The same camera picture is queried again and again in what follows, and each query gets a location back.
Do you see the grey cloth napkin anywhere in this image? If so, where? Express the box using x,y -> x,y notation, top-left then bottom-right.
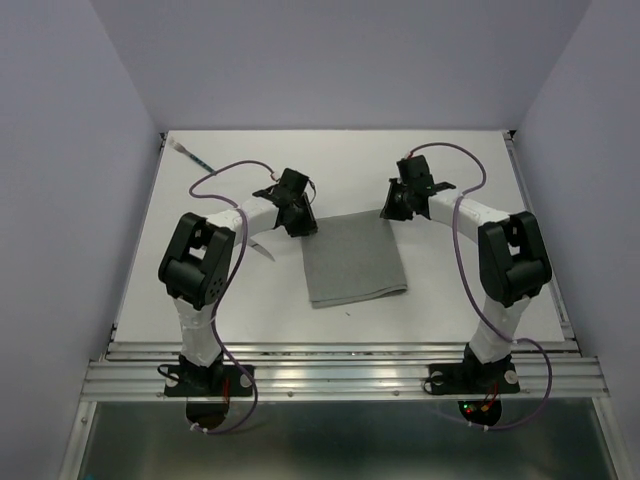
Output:
302,210 -> 408,309

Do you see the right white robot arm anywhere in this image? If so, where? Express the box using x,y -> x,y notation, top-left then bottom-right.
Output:
381,156 -> 552,390

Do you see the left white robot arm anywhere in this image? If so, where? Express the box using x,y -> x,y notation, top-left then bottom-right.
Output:
158,168 -> 318,394

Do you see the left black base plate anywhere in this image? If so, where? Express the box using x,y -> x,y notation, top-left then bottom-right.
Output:
157,363 -> 253,398

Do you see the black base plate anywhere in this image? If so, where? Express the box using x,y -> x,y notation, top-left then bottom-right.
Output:
422,363 -> 520,396
157,363 -> 253,398

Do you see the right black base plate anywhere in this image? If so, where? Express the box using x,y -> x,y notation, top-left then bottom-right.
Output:
422,363 -> 520,396

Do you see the aluminium rail frame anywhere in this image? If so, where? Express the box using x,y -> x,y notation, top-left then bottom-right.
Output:
58,130 -> 621,480

